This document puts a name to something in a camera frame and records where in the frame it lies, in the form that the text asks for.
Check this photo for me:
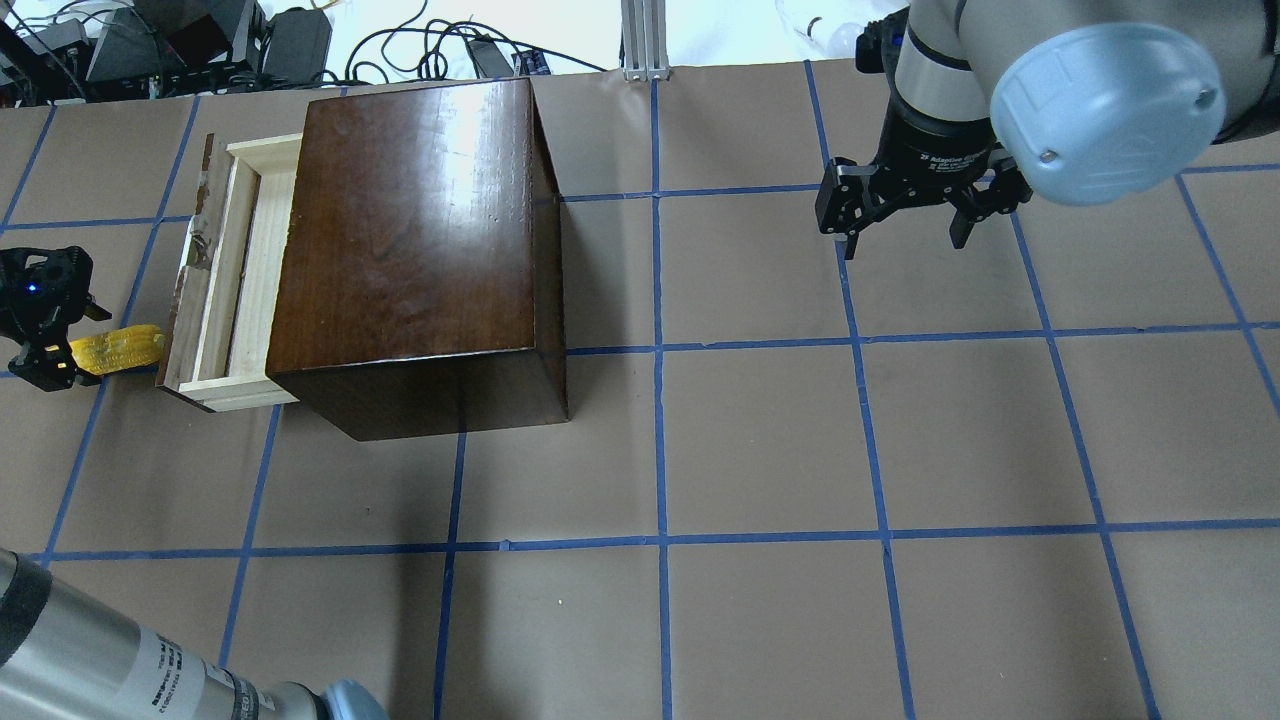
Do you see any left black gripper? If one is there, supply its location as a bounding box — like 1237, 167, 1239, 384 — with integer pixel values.
1, 246, 111, 391

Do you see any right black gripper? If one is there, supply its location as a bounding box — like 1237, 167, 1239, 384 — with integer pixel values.
815, 105, 1033, 261

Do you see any yellow corn cob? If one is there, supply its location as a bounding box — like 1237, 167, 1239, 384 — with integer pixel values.
70, 324, 168, 375

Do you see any light wooden drawer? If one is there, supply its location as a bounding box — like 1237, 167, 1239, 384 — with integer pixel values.
156, 133, 303, 413

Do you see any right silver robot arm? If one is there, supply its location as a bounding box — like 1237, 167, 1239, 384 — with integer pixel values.
815, 1, 1277, 259

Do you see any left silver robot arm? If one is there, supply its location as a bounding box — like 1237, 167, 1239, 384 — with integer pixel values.
1, 246, 387, 719

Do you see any dark brown wooden cabinet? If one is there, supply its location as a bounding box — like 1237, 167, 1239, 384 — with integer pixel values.
266, 79, 570, 441

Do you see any aluminium frame post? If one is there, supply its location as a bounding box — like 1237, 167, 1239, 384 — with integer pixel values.
620, 0, 671, 82

